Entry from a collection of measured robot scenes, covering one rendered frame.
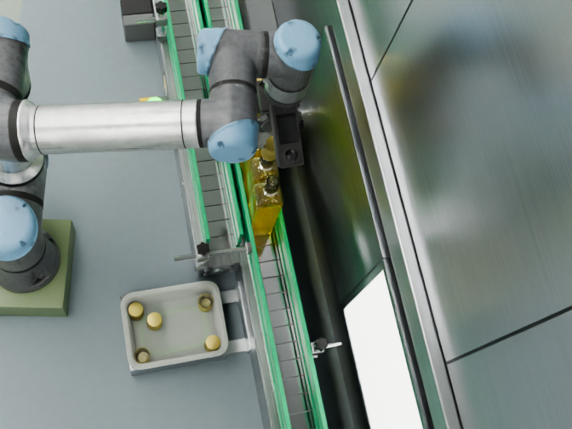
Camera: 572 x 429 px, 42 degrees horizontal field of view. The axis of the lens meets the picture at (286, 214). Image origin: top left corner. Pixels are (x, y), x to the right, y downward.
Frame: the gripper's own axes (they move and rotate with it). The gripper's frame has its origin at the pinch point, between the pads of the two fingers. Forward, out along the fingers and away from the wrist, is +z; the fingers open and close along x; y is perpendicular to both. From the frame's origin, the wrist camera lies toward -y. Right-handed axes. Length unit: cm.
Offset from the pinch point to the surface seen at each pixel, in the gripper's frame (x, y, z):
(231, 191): 6.2, 0.0, 22.3
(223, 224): 8.1, -4.6, 30.5
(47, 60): 44, 51, 43
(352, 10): -15.0, 15.0, -21.8
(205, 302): 14.3, -20.0, 39.9
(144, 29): 18, 54, 37
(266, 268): 0.2, -16.5, 30.5
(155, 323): 27, -23, 37
